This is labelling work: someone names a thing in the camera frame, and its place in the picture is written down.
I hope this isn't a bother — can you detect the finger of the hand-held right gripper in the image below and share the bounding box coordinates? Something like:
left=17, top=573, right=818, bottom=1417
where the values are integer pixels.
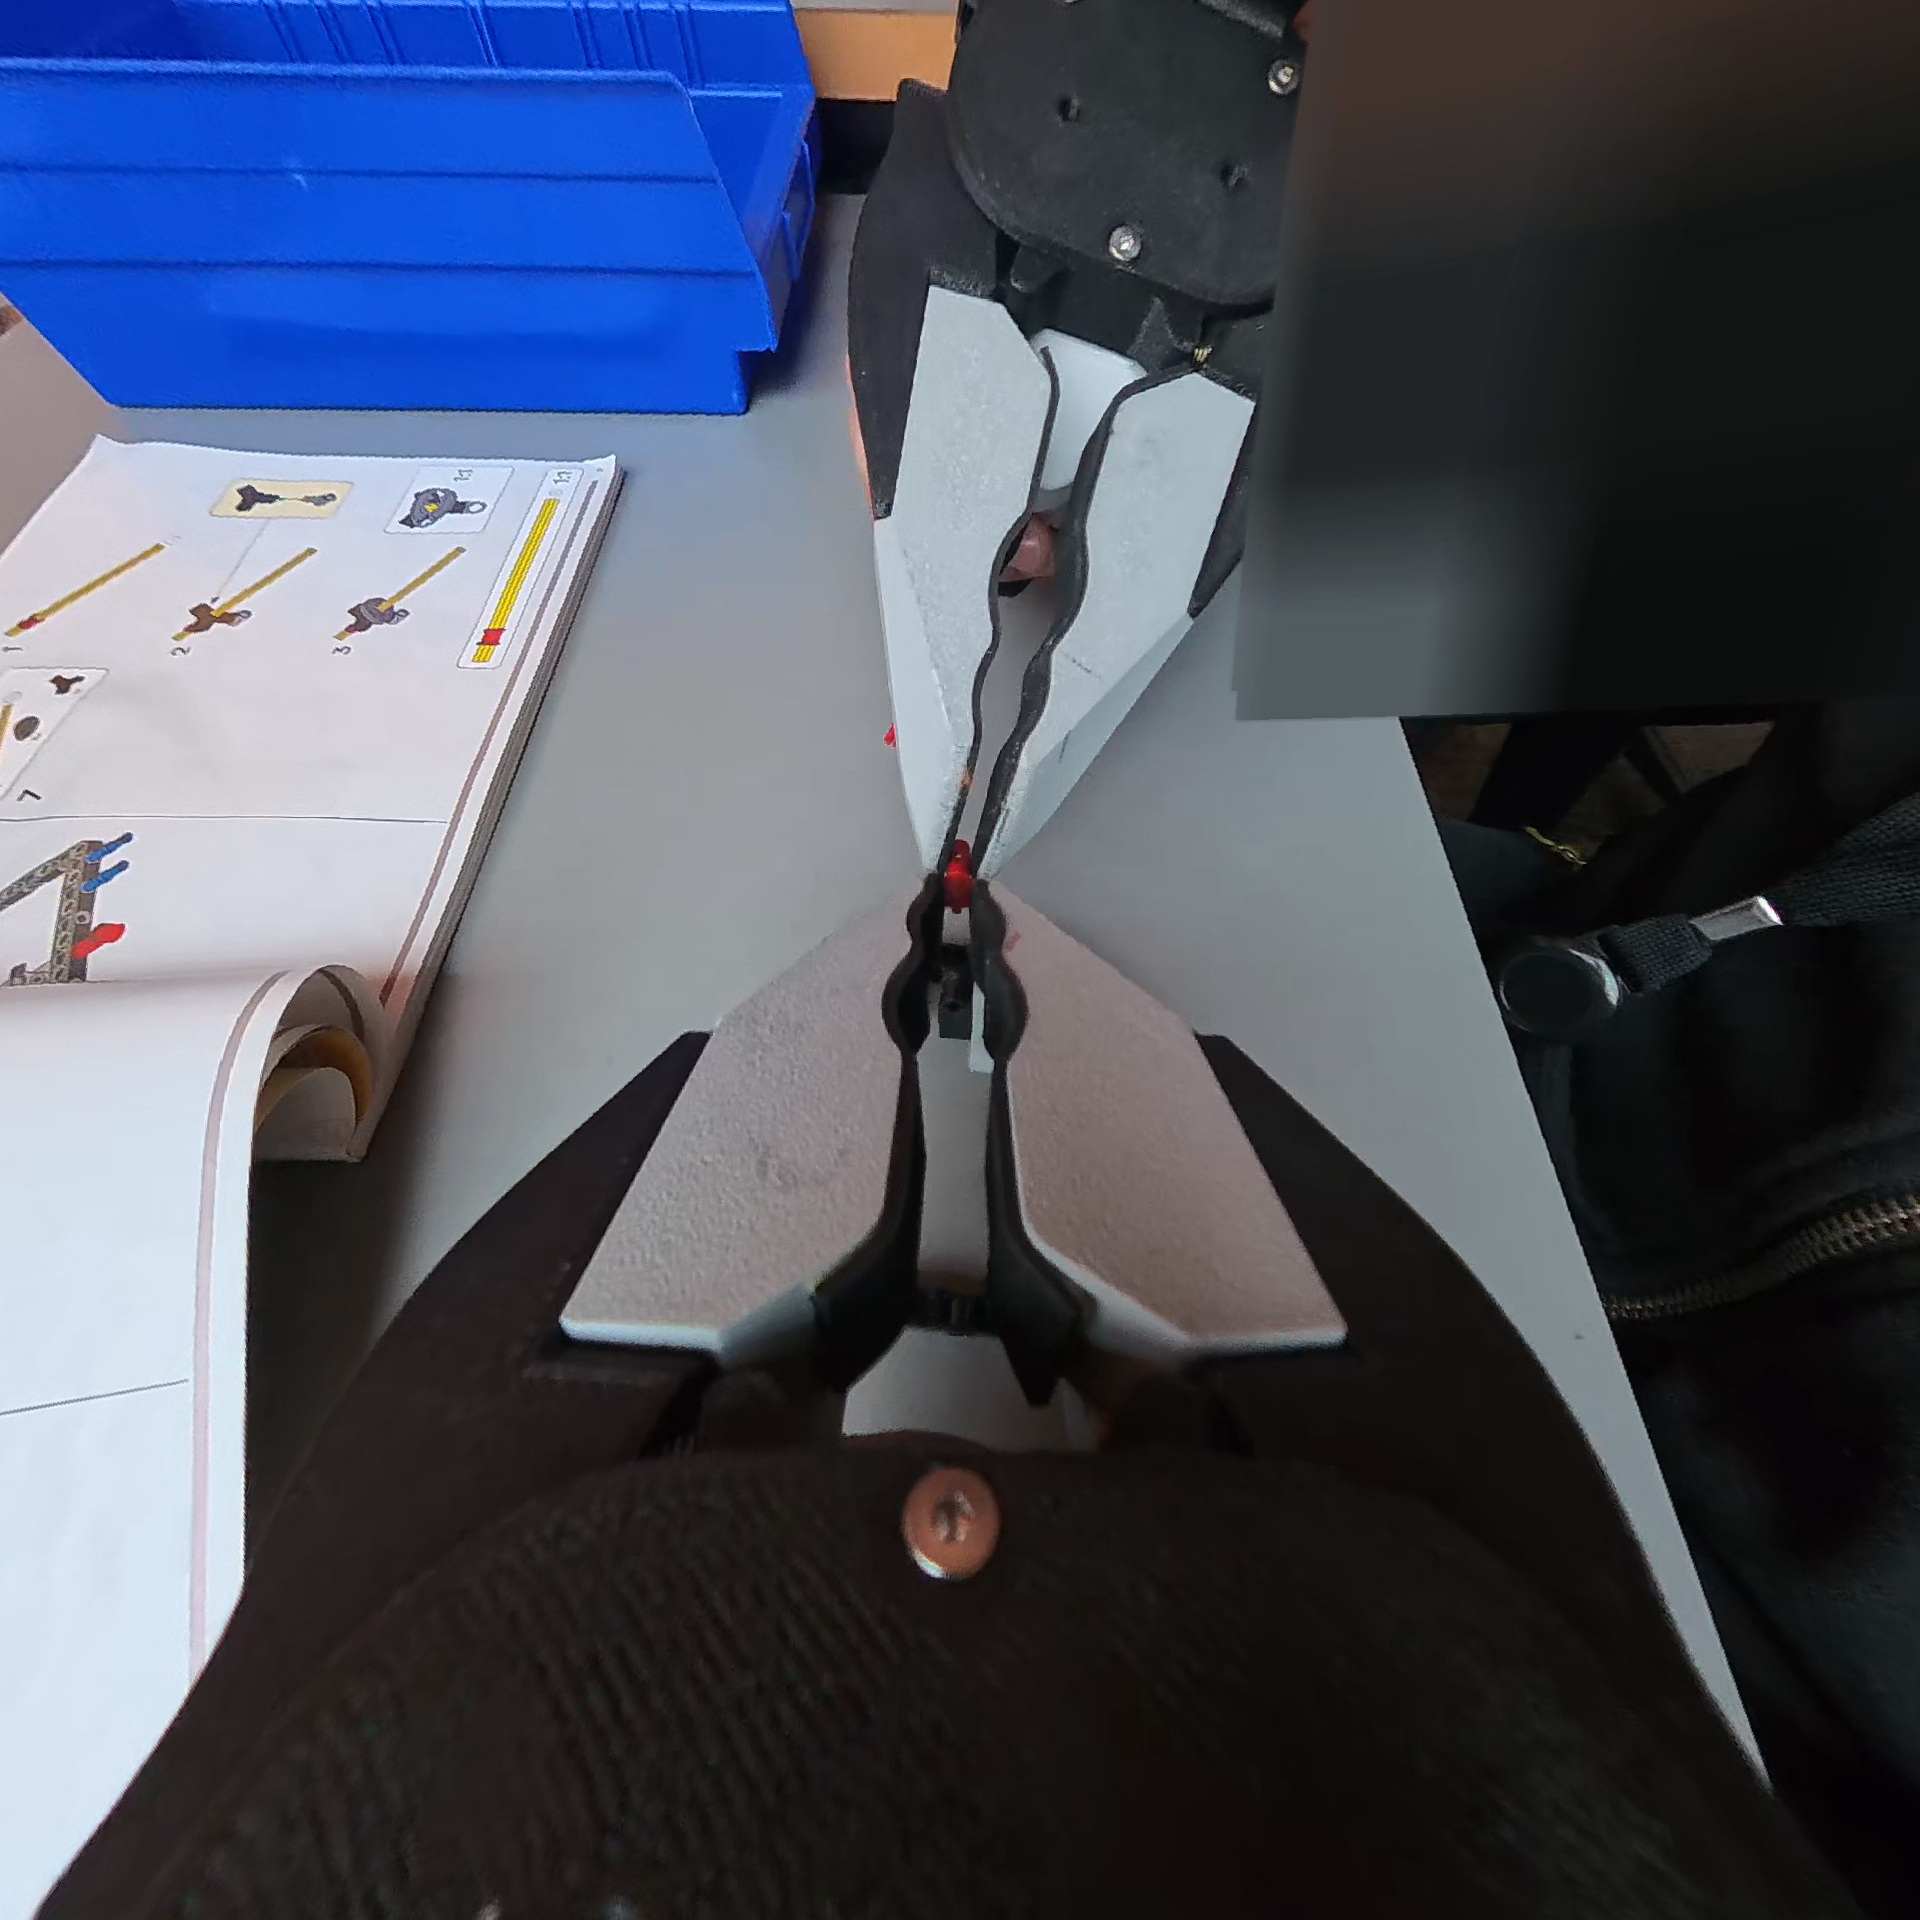
left=975, top=352, right=1262, bottom=860
left=874, top=280, right=1065, bottom=860

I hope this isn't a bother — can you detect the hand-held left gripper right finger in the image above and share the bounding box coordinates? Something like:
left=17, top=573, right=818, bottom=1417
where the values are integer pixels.
left=966, top=881, right=1348, bottom=1408

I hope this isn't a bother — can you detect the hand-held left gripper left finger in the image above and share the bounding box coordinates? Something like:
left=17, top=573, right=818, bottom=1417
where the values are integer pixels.
left=559, top=881, right=935, bottom=1393

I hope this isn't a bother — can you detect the lego instruction booklet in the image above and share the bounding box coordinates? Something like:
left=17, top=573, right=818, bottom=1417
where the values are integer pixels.
left=0, top=433, right=623, bottom=1681

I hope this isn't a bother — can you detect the blue plastic bin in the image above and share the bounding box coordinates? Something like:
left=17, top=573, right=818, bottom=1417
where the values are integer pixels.
left=0, top=56, right=781, bottom=415
left=0, top=0, right=826, bottom=360

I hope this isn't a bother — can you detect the black backpack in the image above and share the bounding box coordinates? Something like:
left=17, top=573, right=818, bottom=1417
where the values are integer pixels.
left=1439, top=719, right=1920, bottom=1920

